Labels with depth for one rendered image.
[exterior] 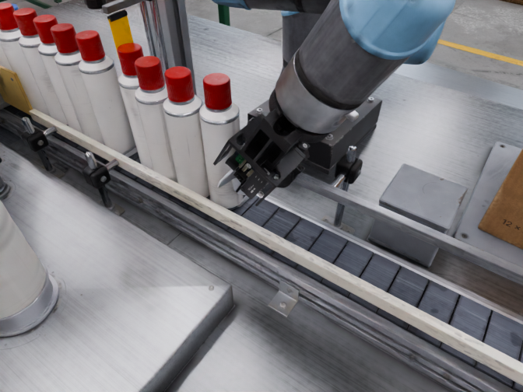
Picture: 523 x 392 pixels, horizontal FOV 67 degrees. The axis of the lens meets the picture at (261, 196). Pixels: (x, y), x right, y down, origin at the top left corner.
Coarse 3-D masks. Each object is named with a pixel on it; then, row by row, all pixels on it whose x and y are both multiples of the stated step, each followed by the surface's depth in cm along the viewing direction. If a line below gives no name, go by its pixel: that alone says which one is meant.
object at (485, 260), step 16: (304, 176) 54; (320, 192) 53; (336, 192) 51; (352, 208) 51; (368, 208) 50; (384, 208) 49; (400, 224) 48; (416, 224) 48; (432, 240) 47; (448, 240) 46; (464, 256) 45; (480, 256) 44; (496, 272) 44; (512, 272) 43
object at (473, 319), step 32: (160, 192) 63; (224, 224) 58; (256, 224) 58; (288, 224) 58; (320, 256) 54; (352, 256) 54; (384, 288) 51; (416, 288) 51; (448, 320) 48; (480, 320) 48; (512, 320) 48; (448, 352) 45; (512, 352) 45; (512, 384) 43
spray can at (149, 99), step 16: (144, 64) 50; (160, 64) 51; (144, 80) 51; (160, 80) 52; (144, 96) 52; (160, 96) 53; (144, 112) 54; (160, 112) 54; (144, 128) 56; (160, 128) 55; (160, 144) 57; (160, 160) 59; (176, 176) 62
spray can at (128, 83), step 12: (120, 48) 54; (132, 48) 54; (120, 60) 54; (132, 60) 54; (132, 72) 55; (120, 84) 56; (132, 84) 55; (132, 96) 56; (132, 108) 58; (132, 120) 60; (132, 132) 62; (144, 144) 62; (144, 156) 64
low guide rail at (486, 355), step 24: (48, 120) 72; (96, 144) 66; (144, 168) 62; (168, 192) 61; (192, 192) 58; (216, 216) 56; (240, 216) 55; (264, 240) 53; (312, 264) 50; (360, 288) 47; (408, 312) 44; (432, 336) 44; (456, 336) 42; (480, 360) 42; (504, 360) 41
